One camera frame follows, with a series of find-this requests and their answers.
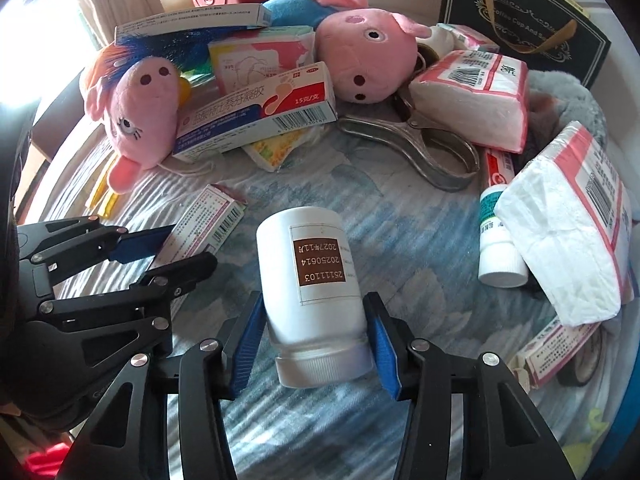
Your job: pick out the small pink tissue pack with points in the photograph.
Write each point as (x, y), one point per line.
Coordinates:
(467, 37)

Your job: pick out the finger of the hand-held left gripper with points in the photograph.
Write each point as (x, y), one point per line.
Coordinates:
(185, 275)
(140, 242)

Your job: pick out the small white medicine box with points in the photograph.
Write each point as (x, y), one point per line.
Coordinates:
(205, 225)

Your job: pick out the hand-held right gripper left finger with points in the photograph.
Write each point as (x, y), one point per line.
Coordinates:
(245, 342)

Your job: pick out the yellow patterned packet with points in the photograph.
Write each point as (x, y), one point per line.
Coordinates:
(275, 150)

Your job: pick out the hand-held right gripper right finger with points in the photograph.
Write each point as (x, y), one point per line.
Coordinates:
(385, 355)

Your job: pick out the red white tube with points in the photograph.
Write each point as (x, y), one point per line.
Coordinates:
(500, 170)

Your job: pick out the pink pig plush blue body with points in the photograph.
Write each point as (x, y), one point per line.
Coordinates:
(365, 55)

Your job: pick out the white bottle green label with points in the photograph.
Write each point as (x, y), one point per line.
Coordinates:
(500, 240)

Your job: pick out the white pink patterned box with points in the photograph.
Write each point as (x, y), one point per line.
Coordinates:
(260, 55)

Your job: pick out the grey plush toy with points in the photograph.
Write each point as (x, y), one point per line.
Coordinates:
(560, 105)

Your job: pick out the yellow plastic toy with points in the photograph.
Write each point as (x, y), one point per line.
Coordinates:
(102, 192)

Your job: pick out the long white medicine box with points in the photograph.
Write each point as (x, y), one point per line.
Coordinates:
(200, 17)

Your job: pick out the metal tongs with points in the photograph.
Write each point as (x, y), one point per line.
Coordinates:
(430, 155)

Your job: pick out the large pink white tissue pack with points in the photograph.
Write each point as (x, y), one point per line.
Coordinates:
(560, 240)

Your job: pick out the blue pink white medicine box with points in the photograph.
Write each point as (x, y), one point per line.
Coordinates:
(260, 110)

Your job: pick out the white bottle brown label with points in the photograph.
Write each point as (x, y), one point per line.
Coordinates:
(312, 285)

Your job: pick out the pink pony plush orange mane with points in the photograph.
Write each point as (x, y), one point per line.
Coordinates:
(145, 110)

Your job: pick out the black tape roll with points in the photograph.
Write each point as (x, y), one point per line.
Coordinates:
(585, 360)

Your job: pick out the black gift bag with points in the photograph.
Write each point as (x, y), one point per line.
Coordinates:
(520, 15)

